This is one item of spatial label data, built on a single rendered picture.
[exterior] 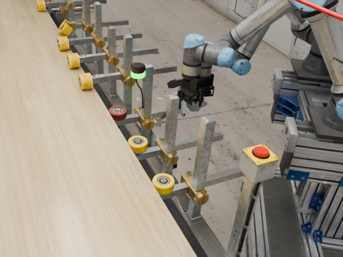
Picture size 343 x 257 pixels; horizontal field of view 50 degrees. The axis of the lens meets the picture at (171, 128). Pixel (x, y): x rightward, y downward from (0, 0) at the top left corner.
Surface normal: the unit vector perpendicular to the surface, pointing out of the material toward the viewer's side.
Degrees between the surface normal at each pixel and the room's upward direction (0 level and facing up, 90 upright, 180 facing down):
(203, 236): 0
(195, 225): 0
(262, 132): 0
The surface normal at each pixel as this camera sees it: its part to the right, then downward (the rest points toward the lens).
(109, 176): 0.07, -0.82
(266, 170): 0.43, 0.54
